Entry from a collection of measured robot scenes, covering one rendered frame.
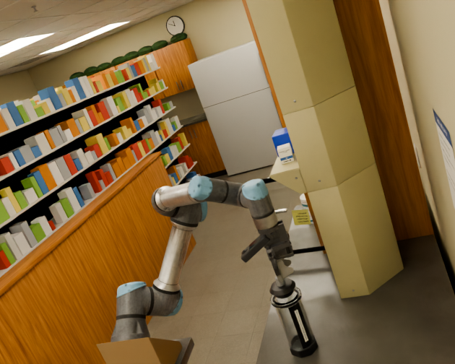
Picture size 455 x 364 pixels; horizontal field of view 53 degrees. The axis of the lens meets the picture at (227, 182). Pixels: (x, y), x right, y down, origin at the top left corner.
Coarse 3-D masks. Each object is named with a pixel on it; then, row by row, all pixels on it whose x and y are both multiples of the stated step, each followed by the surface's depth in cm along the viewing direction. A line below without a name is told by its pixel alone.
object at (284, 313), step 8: (296, 288) 156; (272, 296) 157; (296, 296) 152; (280, 304) 151; (288, 304) 150; (280, 312) 153; (288, 312) 152; (304, 312) 155; (280, 320) 156; (288, 320) 153; (288, 328) 155; (288, 336) 157; (296, 336) 155; (312, 336) 158; (296, 344) 156
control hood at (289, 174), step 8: (296, 160) 172; (272, 168) 174; (280, 168) 170; (288, 168) 167; (296, 168) 164; (272, 176) 167; (280, 176) 166; (288, 176) 166; (296, 176) 165; (288, 184) 167; (296, 184) 166; (304, 184) 166; (304, 192) 166
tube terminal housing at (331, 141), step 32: (352, 96) 161; (288, 128) 159; (320, 128) 156; (352, 128) 163; (320, 160) 160; (352, 160) 165; (320, 192) 165; (352, 192) 166; (320, 224) 170; (352, 224) 168; (384, 224) 176; (352, 256) 172; (384, 256) 178; (352, 288) 177
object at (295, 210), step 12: (276, 192) 205; (288, 192) 203; (276, 204) 207; (288, 204) 205; (300, 204) 203; (288, 216) 208; (300, 216) 206; (312, 216) 204; (288, 228) 210; (300, 228) 208; (312, 228) 206; (300, 240) 211; (312, 240) 209
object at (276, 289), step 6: (276, 276) 154; (276, 282) 156; (288, 282) 153; (294, 282) 153; (270, 288) 154; (276, 288) 152; (282, 288) 151; (288, 288) 150; (276, 294) 151; (282, 294) 150; (288, 294) 151
